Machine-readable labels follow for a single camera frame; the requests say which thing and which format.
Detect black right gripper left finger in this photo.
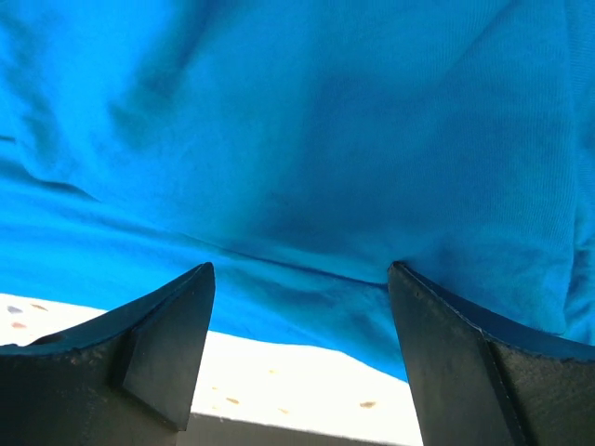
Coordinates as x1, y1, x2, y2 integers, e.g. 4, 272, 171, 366
1, 263, 215, 445

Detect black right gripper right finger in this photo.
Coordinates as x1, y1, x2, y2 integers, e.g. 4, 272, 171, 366
388, 262, 594, 446

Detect blue t shirt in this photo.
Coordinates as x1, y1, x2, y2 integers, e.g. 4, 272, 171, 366
1, 1, 594, 378

